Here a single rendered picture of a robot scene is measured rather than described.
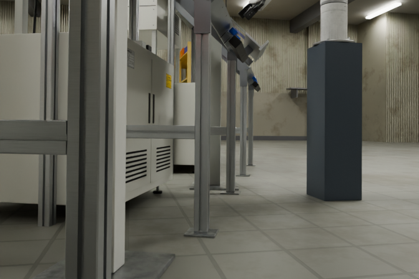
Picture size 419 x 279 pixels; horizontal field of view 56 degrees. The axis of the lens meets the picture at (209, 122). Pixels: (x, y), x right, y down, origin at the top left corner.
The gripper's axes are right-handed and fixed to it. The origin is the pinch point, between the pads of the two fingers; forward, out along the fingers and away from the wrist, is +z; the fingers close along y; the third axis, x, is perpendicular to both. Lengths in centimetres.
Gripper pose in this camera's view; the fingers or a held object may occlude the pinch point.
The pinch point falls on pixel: (244, 15)
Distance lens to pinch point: 171.4
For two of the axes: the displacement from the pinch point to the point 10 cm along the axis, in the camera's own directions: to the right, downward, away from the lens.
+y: -1.8, -3.2, 9.3
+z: -7.1, 7.0, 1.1
